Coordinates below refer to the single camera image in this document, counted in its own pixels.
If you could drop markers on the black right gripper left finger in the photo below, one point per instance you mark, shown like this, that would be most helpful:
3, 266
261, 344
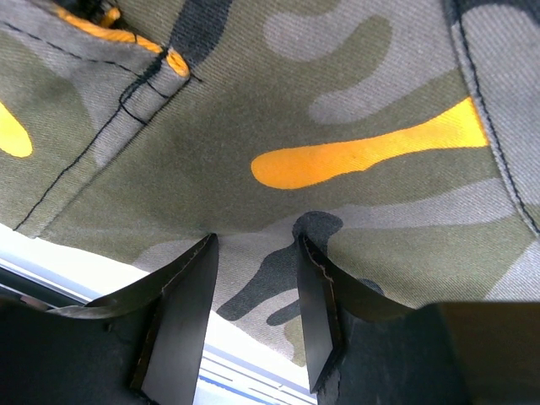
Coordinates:
142, 344

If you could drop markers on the camouflage yellow green trousers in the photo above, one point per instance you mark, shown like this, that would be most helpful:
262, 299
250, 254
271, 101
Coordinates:
402, 137

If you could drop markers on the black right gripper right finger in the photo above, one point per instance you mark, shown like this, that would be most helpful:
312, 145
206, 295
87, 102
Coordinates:
363, 348

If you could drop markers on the aluminium frame rail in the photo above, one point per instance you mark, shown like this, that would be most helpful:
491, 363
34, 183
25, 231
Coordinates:
234, 368

